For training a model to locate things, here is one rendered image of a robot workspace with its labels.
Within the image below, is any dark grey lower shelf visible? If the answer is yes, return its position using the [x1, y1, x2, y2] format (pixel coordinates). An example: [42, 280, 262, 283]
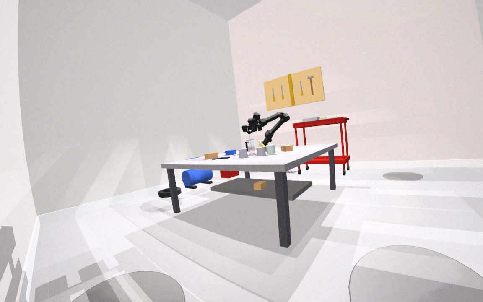
[211, 178, 312, 201]

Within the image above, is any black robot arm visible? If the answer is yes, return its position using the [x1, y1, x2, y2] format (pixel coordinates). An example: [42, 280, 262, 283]
[248, 112, 290, 146]

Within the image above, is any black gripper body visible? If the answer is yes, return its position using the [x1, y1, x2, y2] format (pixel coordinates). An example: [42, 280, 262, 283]
[242, 122, 262, 132]

